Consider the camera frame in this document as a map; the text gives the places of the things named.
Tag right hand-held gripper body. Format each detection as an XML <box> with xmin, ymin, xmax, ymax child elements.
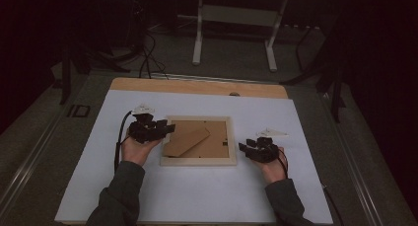
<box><xmin>245</xmin><ymin>127</ymin><xmax>290</xmax><ymax>165</ymax></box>

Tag dark equipment rack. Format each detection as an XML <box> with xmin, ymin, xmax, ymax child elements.
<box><xmin>123</xmin><ymin>0</ymin><xmax>150</xmax><ymax>53</ymax></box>

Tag wooden picture frame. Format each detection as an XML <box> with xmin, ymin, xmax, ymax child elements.
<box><xmin>160</xmin><ymin>115</ymin><xmax>238</xmax><ymax>167</ymax></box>

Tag black floor cables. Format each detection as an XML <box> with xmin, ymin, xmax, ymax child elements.
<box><xmin>137</xmin><ymin>31</ymin><xmax>171</xmax><ymax>81</ymax></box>

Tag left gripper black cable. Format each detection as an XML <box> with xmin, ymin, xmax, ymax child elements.
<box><xmin>113</xmin><ymin>111</ymin><xmax>133</xmax><ymax>173</ymax></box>

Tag person's right hand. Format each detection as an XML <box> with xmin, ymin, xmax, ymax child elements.
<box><xmin>254</xmin><ymin>146</ymin><xmax>289</xmax><ymax>185</ymax></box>

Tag person's left hand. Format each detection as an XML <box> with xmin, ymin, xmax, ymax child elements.
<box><xmin>120</xmin><ymin>135</ymin><xmax>162</xmax><ymax>167</ymax></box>

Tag black rectangular floor plate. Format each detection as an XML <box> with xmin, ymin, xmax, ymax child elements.
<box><xmin>66</xmin><ymin>104</ymin><xmax>92</xmax><ymax>118</ymax></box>

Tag white table mat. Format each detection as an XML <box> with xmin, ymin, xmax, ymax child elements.
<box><xmin>53</xmin><ymin>89</ymin><xmax>333</xmax><ymax>225</ymax></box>

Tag white metal stand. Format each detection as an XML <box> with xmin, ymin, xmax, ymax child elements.
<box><xmin>191</xmin><ymin>0</ymin><xmax>290</xmax><ymax>73</ymax></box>

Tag metal floor rail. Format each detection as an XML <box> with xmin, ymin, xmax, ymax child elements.
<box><xmin>318</xmin><ymin>91</ymin><xmax>386</xmax><ymax>226</ymax></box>
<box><xmin>0</xmin><ymin>97</ymin><xmax>77</xmax><ymax>218</ymax></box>

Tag black metal stand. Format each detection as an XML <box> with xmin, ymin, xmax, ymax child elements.
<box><xmin>58</xmin><ymin>46</ymin><xmax>93</xmax><ymax>106</ymax></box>
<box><xmin>279</xmin><ymin>22</ymin><xmax>349</xmax><ymax>123</ymax></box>

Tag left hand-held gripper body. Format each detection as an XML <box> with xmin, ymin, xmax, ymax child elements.
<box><xmin>127</xmin><ymin>104</ymin><xmax>165</xmax><ymax>145</ymax></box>

